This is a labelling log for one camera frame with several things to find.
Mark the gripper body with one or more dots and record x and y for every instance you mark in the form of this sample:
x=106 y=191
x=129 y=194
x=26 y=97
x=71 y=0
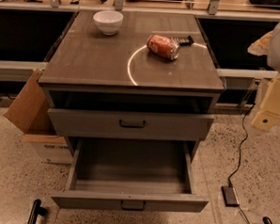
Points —
x=268 y=113

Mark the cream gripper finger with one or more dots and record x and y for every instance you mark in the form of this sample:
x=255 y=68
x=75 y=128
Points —
x=260 y=47

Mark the grey drawer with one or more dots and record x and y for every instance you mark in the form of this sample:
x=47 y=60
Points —
x=130 y=175
x=132 y=125

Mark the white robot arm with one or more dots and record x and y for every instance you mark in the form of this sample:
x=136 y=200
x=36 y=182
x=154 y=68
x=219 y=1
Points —
x=273 y=55

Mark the grey top drawer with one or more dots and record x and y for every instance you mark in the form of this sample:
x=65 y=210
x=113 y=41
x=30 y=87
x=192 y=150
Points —
x=132 y=125

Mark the grey drawer cabinet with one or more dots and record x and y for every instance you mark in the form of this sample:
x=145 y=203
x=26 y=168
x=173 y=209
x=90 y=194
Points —
x=91 y=71

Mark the black snack bar wrapper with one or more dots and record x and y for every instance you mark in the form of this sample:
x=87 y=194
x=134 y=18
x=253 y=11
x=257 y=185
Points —
x=182 y=41

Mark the orange soda can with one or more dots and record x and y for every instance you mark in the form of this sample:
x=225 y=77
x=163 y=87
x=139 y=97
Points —
x=163 y=46

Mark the black power adapter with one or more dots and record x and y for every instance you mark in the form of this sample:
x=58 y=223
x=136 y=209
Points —
x=230 y=196

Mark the white ceramic bowl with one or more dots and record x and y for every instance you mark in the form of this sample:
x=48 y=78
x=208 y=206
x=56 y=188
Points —
x=108 y=21

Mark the brown cardboard box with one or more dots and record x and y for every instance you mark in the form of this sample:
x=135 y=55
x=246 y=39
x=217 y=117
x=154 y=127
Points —
x=29 y=112

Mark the black left base handle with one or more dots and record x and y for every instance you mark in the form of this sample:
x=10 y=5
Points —
x=36 y=210

